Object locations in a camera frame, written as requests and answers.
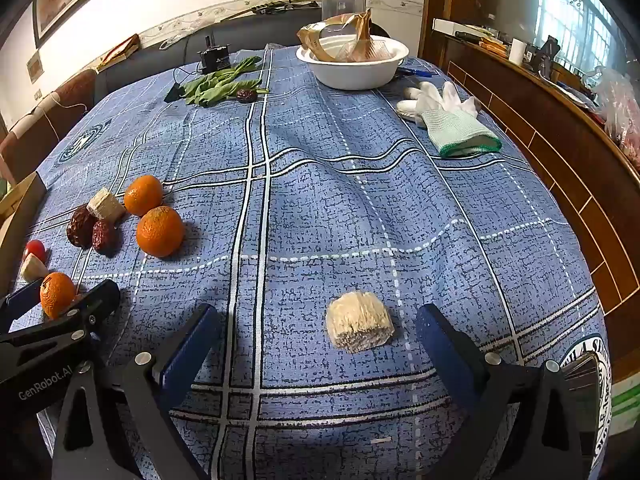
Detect white flat box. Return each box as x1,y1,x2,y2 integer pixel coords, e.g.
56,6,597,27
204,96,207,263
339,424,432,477
432,17,481,36

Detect dark red date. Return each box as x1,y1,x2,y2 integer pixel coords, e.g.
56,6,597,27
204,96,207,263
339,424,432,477
66,205,97,249

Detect pink plastic bag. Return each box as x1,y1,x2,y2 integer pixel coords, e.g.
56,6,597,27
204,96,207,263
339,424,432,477
592,67,640,171

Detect large orange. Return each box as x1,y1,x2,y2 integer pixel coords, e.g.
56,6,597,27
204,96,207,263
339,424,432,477
136,205,185,259

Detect red flat box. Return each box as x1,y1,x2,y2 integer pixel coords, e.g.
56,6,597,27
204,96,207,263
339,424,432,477
97,34,141,72

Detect white knit glove green cuff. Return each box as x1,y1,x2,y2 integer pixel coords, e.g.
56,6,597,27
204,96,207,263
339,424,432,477
419,80,503,158

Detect white bowl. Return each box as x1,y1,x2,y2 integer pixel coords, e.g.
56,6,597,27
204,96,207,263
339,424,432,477
295,35,410,91

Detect dark grey sofa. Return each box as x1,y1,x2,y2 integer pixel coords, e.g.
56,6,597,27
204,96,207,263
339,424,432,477
95,7,326,106

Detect brown armchair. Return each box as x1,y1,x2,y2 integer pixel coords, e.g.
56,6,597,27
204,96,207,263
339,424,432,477
0,69,98,186

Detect cardboard box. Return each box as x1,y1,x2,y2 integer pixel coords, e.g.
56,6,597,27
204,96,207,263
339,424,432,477
0,171,48,296

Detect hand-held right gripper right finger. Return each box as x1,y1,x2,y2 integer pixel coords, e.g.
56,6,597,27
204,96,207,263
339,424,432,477
415,303,586,480

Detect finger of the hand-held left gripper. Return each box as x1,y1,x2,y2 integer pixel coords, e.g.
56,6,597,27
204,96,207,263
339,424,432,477
0,277,45,334
0,279,121,361

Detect beige sugarcane cube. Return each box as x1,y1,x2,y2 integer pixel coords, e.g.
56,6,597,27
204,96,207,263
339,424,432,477
86,187,127,224

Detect small orange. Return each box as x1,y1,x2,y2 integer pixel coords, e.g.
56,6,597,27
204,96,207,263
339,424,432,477
40,272,77,320

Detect fibrous beige sugarcane block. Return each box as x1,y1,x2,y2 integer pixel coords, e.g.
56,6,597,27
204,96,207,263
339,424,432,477
325,290,395,353

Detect wooden sideboard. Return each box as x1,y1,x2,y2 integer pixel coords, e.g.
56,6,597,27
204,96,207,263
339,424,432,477
420,0,640,376

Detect brown paper bag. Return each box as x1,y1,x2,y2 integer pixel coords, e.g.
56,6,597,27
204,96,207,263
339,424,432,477
296,8,401,63

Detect green leafy vegetable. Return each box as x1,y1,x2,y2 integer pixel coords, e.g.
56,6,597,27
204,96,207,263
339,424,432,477
180,56,271,107

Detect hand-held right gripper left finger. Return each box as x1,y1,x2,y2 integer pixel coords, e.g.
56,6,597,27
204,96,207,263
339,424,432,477
51,303,223,480

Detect window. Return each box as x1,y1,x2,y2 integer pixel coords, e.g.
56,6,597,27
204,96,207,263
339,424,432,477
537,0,640,76

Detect black electronic device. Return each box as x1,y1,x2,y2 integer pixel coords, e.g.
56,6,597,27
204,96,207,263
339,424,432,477
198,35,232,72

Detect black gadget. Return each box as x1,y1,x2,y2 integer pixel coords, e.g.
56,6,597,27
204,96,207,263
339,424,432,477
530,35,561,71

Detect blue plaid tablecloth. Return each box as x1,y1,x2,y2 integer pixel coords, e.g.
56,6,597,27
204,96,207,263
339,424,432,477
10,42,613,480

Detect green white box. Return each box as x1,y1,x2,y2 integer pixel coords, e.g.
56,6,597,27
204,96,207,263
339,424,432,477
610,375,640,431

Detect dark wooden stick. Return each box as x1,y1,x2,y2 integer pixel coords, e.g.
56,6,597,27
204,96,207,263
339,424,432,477
220,0,321,23

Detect clear plastic container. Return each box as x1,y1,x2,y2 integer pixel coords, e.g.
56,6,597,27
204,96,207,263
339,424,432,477
321,0,367,23

